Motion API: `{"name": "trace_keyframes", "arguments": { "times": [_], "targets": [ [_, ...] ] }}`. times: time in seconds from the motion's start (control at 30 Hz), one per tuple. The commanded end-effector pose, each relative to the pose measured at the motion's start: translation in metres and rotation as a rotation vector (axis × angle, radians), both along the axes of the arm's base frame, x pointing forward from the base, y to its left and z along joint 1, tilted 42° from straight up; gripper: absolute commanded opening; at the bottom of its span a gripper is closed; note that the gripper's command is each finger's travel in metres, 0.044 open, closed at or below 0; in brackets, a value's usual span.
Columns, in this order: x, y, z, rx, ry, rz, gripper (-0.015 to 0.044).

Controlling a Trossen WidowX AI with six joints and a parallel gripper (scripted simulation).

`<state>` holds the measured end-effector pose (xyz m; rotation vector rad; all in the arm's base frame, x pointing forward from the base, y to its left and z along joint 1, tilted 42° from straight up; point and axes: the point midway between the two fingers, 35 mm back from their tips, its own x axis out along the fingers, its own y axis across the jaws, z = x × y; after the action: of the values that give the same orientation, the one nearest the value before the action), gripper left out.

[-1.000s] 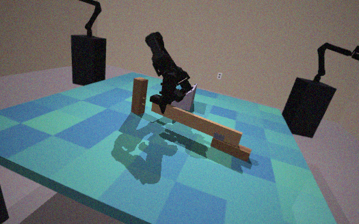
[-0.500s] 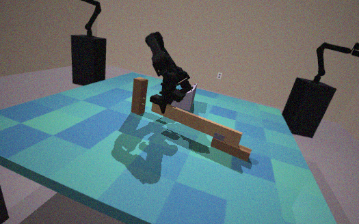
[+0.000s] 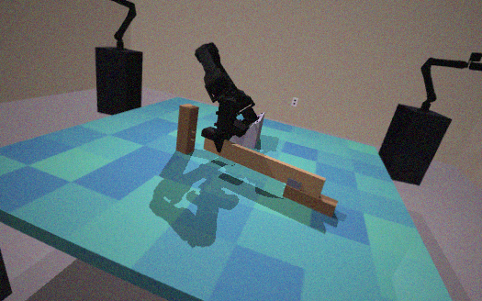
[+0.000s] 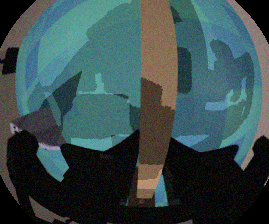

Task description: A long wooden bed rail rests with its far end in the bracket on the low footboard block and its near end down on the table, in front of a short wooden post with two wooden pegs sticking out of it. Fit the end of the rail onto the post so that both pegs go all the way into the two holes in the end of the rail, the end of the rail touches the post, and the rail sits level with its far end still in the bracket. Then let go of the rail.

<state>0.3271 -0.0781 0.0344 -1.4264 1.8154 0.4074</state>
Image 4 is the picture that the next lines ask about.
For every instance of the long wooden rail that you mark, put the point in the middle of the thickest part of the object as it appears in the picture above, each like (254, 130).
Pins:
(159, 74)

